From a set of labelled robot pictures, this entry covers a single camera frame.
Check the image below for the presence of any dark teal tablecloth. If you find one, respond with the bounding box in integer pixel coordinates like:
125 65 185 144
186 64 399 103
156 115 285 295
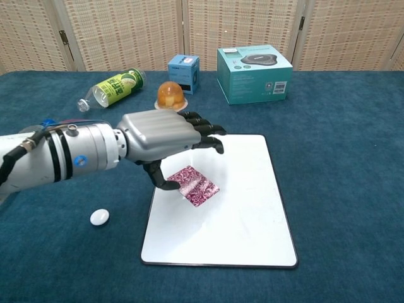
0 69 404 303

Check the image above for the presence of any orange jelly cup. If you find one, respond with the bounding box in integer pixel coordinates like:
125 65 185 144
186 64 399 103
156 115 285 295
154 81 189 112

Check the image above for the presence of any small light blue box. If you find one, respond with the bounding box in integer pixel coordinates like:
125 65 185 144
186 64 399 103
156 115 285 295
167 54 201 96

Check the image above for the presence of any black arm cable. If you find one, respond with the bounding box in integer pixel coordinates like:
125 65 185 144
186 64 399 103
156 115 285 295
0 129 49 187

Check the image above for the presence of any clear bottle with blue label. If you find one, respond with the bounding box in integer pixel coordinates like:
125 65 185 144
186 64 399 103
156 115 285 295
17 117 58 134

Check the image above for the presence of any large teal speaker box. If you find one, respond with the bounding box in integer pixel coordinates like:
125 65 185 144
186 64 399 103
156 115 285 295
216 44 294 105

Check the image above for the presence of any white board with black rim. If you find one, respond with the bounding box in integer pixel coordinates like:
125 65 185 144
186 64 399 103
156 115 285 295
140 134 299 270

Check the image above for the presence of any pink patterned square packet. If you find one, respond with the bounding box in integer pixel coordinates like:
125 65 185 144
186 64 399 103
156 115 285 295
167 165 221 208

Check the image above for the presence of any white oval pebble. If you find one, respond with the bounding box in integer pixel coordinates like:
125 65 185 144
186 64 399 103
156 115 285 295
90 208 110 227

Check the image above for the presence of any clear bottle with green label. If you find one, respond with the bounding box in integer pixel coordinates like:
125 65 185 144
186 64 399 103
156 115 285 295
76 68 148 112

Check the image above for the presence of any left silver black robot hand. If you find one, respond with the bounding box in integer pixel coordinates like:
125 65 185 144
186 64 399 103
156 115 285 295
116 110 227 191

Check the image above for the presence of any woven bamboo folding screen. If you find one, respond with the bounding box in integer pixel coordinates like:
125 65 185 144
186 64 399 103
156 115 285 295
0 0 404 76

